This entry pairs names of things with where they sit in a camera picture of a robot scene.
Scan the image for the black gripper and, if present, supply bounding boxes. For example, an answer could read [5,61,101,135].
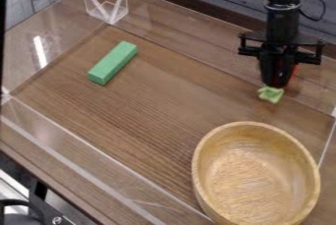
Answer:
[237,30,325,87]

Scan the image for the red plush strawberry toy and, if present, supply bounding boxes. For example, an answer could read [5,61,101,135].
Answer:
[255,64,298,105]

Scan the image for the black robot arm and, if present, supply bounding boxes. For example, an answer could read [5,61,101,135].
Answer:
[237,0,325,88]

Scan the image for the wooden bowl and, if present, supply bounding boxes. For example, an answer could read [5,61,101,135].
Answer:
[191,121,319,225]

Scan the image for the green rectangular block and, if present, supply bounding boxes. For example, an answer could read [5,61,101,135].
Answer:
[86,41,137,84]

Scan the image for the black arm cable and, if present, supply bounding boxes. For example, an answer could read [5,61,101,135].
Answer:
[297,0,327,23]

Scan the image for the clear acrylic tray enclosure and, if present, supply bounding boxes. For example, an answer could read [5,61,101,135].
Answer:
[0,0,336,225]

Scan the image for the clear acrylic corner bracket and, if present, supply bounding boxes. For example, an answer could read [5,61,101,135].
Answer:
[83,0,127,25]

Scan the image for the black metal table frame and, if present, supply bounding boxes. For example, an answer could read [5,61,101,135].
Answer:
[0,151,89,225]

